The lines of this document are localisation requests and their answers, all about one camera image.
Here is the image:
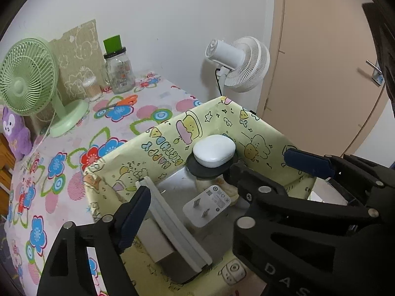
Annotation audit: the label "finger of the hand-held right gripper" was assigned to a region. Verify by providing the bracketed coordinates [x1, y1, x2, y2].
[224, 162, 381, 262]
[283, 148, 395, 219]

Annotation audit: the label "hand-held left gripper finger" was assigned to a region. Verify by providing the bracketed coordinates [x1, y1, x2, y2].
[36, 186, 152, 296]

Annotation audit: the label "white box picture label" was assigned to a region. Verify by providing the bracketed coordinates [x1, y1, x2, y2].
[135, 176, 213, 272]

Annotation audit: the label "black round disc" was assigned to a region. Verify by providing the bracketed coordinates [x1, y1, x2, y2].
[186, 152, 240, 179]

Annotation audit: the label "white earbuds case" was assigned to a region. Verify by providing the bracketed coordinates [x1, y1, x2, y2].
[193, 135, 236, 167]

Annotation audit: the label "white plug charger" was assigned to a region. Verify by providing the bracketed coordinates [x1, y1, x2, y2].
[183, 185, 231, 228]

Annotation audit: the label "yellow cartoon paper box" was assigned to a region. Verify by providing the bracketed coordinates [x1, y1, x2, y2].
[83, 96, 351, 296]

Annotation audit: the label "white cardboard block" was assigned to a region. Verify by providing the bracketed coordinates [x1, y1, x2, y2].
[137, 217, 206, 284]

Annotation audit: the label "floral tablecloth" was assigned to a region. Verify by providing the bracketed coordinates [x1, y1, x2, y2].
[0, 72, 204, 296]

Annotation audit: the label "beige door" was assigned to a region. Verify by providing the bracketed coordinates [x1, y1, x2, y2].
[256, 0, 395, 167]

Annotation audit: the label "white standing fan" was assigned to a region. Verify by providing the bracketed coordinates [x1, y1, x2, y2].
[206, 36, 270, 93]

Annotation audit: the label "orange scissors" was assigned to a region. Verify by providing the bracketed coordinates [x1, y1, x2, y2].
[102, 96, 138, 111]

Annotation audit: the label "dark hanging object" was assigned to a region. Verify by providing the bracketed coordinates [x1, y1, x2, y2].
[362, 2, 395, 111]

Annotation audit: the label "clear cotton swab jar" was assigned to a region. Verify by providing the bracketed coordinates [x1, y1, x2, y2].
[82, 75, 103, 102]

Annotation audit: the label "wooden bed headboard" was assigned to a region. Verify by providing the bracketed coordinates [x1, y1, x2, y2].
[0, 132, 16, 192]

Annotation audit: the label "glass jar mug green lid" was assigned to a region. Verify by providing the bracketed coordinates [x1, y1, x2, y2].
[101, 35, 135, 94]

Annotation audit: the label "purple plush toy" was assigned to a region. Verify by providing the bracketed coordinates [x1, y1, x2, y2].
[0, 106, 33, 161]

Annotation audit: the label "beige cartoon paper sheet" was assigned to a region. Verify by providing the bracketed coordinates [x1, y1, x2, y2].
[31, 19, 104, 130]

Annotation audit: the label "green table fan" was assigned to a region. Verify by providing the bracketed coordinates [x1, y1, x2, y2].
[0, 38, 90, 138]

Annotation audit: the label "black fan cable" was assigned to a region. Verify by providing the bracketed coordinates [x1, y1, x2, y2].
[214, 67, 223, 97]

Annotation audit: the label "metal door handle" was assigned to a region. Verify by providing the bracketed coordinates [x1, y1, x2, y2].
[366, 60, 385, 84]

